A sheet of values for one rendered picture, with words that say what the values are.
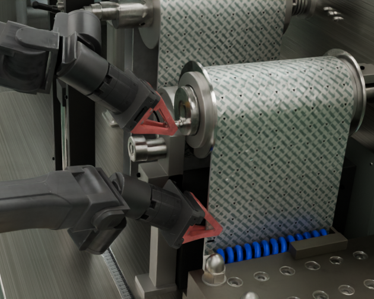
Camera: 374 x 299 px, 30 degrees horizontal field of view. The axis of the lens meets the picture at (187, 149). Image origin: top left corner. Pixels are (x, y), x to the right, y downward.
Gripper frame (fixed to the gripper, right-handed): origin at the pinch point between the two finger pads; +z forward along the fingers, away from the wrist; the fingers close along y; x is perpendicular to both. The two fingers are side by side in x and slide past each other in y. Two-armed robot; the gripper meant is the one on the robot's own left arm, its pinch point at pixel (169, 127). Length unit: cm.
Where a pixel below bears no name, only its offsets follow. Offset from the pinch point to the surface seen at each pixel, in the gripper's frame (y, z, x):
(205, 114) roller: 5.6, -0.1, 5.2
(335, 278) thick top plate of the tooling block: 18.8, 28.5, -2.4
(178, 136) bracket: -0.9, 3.0, -0.5
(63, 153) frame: -37.6, 7.6, -22.0
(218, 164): 6.4, 6.8, 0.4
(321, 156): 6.6, 21.5, 10.6
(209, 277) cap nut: 13.9, 12.8, -13.3
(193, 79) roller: 0.6, -2.3, 7.9
